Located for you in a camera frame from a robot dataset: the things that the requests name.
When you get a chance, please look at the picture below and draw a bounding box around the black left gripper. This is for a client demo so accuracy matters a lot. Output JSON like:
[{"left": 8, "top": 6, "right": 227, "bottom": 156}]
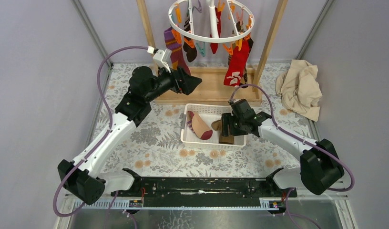
[{"left": 143, "top": 61, "right": 201, "bottom": 103}]

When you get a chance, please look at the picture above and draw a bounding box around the white round clip hanger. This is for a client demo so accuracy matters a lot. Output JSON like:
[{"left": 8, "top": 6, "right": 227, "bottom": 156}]
[{"left": 167, "top": 0, "right": 255, "bottom": 43}]

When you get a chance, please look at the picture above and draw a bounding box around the grey cable duct rail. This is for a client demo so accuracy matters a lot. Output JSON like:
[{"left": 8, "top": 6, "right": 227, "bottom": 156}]
[{"left": 74, "top": 198, "right": 281, "bottom": 211}]

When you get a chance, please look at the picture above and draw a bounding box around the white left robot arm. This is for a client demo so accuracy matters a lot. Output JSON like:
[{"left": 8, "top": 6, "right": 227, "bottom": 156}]
[{"left": 57, "top": 66, "right": 202, "bottom": 205}]

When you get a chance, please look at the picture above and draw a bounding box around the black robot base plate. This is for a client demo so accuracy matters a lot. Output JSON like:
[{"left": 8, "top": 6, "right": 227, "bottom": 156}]
[{"left": 111, "top": 177, "right": 297, "bottom": 202}]

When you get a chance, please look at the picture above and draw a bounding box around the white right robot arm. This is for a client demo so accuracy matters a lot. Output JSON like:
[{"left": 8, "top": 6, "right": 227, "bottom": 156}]
[{"left": 221, "top": 99, "right": 345, "bottom": 197}]

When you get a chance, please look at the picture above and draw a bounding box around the small red sock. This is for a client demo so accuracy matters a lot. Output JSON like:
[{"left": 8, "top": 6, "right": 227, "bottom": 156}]
[{"left": 210, "top": 7, "right": 221, "bottom": 54}]

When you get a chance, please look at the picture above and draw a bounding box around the white plastic basket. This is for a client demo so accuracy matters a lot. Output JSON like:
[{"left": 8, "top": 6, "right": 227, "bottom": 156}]
[{"left": 180, "top": 104, "right": 246, "bottom": 151}]

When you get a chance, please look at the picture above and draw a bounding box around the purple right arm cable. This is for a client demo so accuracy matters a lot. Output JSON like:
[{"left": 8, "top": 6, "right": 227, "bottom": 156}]
[{"left": 229, "top": 83, "right": 356, "bottom": 192}]

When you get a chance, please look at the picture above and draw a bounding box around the purple orange striped sock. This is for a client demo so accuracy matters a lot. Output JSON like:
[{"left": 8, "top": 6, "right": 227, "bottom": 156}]
[{"left": 164, "top": 27, "right": 191, "bottom": 75}]

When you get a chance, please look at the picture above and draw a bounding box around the red santa bear sock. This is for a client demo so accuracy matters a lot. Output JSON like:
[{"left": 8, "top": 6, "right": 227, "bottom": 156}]
[{"left": 223, "top": 41, "right": 249, "bottom": 87}]

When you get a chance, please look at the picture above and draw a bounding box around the teal clothes peg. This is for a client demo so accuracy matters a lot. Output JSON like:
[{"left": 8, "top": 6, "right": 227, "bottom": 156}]
[{"left": 195, "top": 42, "right": 206, "bottom": 57}]

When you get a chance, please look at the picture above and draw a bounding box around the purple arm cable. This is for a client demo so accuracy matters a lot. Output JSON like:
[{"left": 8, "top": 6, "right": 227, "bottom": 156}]
[
  {"left": 53, "top": 46, "right": 151, "bottom": 218},
  {"left": 229, "top": 83, "right": 356, "bottom": 192}
]

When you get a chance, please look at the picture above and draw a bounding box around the beige crumpled cloth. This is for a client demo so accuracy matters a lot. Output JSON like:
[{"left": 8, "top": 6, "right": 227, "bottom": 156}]
[{"left": 276, "top": 59, "right": 322, "bottom": 122}]

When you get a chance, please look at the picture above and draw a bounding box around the brown argyle sock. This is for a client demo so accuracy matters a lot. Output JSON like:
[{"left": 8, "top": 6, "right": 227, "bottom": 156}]
[{"left": 240, "top": 37, "right": 254, "bottom": 85}]

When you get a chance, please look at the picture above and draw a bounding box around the floral patterned table mat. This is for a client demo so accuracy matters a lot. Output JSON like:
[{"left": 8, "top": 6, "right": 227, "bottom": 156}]
[{"left": 100, "top": 62, "right": 314, "bottom": 177}]

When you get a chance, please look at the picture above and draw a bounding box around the orange clothes peg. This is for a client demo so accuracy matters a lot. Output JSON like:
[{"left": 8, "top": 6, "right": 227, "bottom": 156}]
[
  {"left": 184, "top": 36, "right": 195, "bottom": 49},
  {"left": 172, "top": 29, "right": 182, "bottom": 44},
  {"left": 235, "top": 39, "right": 243, "bottom": 51}
]

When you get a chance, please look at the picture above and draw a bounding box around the wooden hanger stand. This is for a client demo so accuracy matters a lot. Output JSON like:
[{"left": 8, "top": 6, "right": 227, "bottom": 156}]
[{"left": 137, "top": 0, "right": 288, "bottom": 106}]

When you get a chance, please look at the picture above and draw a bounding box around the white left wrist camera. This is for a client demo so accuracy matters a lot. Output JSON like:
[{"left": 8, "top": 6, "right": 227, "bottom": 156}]
[{"left": 147, "top": 46, "right": 172, "bottom": 73}]

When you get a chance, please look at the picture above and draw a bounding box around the brown beige striped sock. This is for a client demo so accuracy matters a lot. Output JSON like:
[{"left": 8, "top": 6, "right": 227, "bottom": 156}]
[{"left": 227, "top": 22, "right": 246, "bottom": 64}]

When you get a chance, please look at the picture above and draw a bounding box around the tan brown sock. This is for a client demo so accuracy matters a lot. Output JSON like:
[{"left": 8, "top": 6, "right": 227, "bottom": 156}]
[{"left": 211, "top": 120, "right": 235, "bottom": 145}]

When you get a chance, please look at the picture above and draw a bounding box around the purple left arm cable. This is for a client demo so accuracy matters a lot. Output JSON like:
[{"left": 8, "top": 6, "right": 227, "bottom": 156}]
[{"left": 53, "top": 46, "right": 151, "bottom": 218}]

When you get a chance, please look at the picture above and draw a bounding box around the beige maroon toe sock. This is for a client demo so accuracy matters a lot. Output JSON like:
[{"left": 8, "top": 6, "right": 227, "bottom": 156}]
[{"left": 186, "top": 111, "right": 213, "bottom": 140}]

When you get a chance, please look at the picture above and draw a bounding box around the dark brown sock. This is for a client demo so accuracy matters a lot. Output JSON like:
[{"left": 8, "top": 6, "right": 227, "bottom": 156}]
[{"left": 183, "top": 14, "right": 197, "bottom": 62}]

